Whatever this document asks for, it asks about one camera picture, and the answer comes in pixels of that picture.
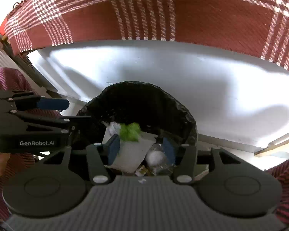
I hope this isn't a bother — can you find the clear plastic bag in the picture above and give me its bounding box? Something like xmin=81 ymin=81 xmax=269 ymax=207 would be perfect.
xmin=145 ymin=143 xmax=173 ymax=176

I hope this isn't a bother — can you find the white paper trash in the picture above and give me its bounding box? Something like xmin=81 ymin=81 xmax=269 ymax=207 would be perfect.
xmin=102 ymin=121 xmax=158 ymax=174

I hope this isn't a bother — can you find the green leafy trash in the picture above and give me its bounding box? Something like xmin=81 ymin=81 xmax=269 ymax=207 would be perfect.
xmin=119 ymin=123 xmax=141 ymax=142

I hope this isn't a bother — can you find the black lined trash bin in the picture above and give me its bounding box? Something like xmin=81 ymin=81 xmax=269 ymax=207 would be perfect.
xmin=76 ymin=81 xmax=199 ymax=176

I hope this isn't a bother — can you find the red striped sleeve left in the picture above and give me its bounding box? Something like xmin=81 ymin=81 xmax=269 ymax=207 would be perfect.
xmin=0 ymin=67 xmax=63 ymax=222

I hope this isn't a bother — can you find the red striped sleeve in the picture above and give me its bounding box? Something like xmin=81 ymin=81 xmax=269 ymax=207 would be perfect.
xmin=266 ymin=159 xmax=289 ymax=224
xmin=0 ymin=67 xmax=63 ymax=222

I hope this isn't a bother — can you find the red striped sleeve right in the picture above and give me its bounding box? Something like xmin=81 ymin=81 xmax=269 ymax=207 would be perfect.
xmin=266 ymin=159 xmax=289 ymax=224

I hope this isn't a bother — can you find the red white plaid tablecloth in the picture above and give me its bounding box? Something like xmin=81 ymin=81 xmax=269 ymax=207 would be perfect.
xmin=4 ymin=0 xmax=289 ymax=71

